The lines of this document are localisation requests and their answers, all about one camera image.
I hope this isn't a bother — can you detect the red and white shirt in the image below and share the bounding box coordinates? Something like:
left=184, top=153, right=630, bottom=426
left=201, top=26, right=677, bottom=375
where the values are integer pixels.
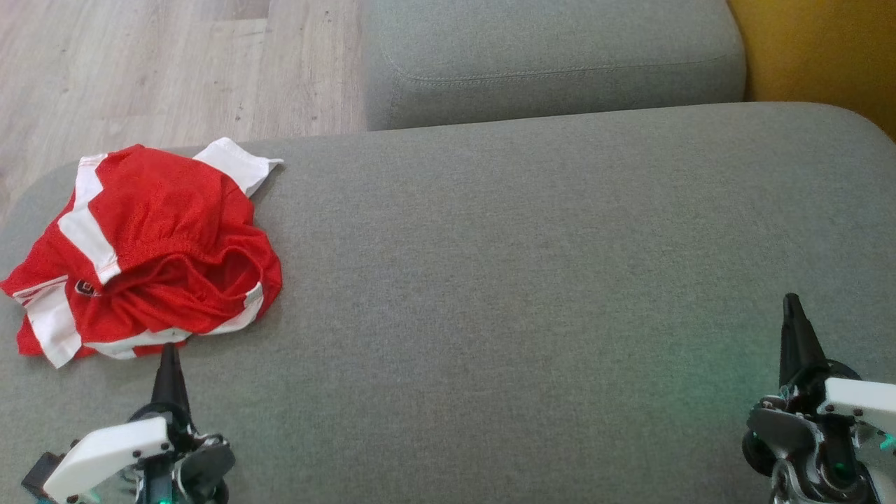
left=0, top=137, right=285, bottom=370

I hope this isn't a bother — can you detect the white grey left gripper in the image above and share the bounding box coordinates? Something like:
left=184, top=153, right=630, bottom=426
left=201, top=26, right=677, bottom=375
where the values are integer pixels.
left=21, top=343, right=237, bottom=504

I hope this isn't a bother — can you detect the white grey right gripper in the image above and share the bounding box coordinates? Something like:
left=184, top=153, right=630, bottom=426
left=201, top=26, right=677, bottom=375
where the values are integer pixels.
left=742, top=293, right=896, bottom=504

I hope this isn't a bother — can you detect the grey sofa back cushion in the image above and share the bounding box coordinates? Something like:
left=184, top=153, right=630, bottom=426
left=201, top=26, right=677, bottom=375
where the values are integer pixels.
left=360, top=0, right=748, bottom=132

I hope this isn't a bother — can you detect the grey fabric sofa seat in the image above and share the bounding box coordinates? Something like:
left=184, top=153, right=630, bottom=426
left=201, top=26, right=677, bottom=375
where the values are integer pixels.
left=0, top=101, right=896, bottom=504

